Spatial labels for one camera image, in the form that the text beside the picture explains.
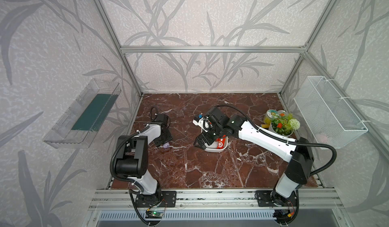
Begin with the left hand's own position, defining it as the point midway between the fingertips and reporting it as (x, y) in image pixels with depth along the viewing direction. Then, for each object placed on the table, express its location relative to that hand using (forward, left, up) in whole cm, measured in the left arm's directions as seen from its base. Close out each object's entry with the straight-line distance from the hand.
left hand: (166, 139), depth 95 cm
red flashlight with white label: (-5, -34, +6) cm, 34 cm away
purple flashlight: (-5, -1, +3) cm, 6 cm away
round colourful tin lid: (+13, -66, +9) cm, 68 cm away
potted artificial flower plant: (0, -68, +17) cm, 70 cm away
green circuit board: (-38, -1, -1) cm, 38 cm away
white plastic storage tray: (-6, -29, +1) cm, 30 cm away
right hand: (-8, -21, +18) cm, 29 cm away
